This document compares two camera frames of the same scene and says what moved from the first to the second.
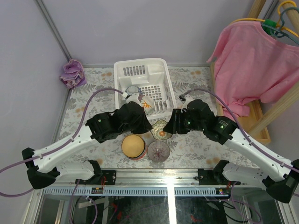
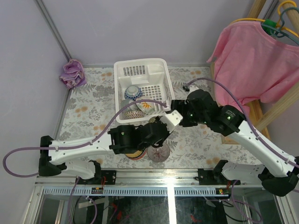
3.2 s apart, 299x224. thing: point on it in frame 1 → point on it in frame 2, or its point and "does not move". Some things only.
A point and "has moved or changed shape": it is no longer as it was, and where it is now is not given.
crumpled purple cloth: (74, 74) does not move
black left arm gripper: (139, 119) → (159, 131)
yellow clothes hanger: (283, 28) does not move
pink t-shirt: (249, 63) does not move
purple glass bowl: (158, 151) does not move
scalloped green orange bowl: (157, 131) has moved or changed shape
